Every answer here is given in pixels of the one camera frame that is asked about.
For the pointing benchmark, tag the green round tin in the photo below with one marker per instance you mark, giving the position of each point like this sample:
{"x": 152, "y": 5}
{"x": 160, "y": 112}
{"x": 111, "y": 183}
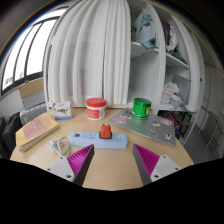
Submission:
{"x": 141, "y": 107}

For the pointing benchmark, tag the grey ribbed radiator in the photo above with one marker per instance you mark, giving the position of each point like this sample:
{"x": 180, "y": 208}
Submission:
{"x": 31, "y": 114}

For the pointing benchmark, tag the small white printed box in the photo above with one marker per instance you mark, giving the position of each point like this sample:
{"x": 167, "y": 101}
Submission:
{"x": 62, "y": 110}

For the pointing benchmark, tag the grey box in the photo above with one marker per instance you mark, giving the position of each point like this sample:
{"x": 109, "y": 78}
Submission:
{"x": 33, "y": 99}

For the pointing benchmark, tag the silver laptop with stickers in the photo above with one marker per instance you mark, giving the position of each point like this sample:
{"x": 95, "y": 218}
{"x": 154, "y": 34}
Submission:
{"x": 140, "y": 128}

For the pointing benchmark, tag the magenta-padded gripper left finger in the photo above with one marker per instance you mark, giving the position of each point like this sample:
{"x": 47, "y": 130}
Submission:
{"x": 61, "y": 166}

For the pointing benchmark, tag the dark-framed window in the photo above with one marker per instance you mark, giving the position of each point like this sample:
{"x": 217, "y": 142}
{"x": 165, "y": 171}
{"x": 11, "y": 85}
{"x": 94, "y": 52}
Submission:
{"x": 31, "y": 53}

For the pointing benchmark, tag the black bag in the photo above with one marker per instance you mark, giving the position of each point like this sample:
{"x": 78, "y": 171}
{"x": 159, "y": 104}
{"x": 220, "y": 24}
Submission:
{"x": 10, "y": 133}

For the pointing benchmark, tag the white jar with red lid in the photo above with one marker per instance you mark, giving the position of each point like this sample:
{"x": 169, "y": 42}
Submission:
{"x": 96, "y": 110}

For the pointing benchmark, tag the white curtain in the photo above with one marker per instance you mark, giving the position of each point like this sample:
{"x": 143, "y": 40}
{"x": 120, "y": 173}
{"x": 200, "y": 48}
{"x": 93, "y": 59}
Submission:
{"x": 90, "y": 53}

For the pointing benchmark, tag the white shelf unit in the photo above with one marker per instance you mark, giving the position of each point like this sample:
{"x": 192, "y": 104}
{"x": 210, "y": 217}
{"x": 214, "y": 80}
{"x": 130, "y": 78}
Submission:
{"x": 146, "y": 73}

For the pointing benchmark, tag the light blue power strip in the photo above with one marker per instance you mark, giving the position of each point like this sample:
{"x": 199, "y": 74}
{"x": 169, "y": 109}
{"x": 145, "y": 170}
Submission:
{"x": 83, "y": 139}

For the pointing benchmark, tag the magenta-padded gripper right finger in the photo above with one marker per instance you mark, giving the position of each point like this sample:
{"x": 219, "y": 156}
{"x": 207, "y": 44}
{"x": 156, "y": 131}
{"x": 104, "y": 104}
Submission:
{"x": 163, "y": 166}

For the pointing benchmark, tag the yellow and pink book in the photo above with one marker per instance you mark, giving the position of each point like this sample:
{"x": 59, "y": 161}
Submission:
{"x": 35, "y": 129}

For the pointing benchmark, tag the brown cardboard box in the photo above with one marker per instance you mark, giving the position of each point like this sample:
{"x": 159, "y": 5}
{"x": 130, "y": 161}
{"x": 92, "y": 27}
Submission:
{"x": 31, "y": 87}

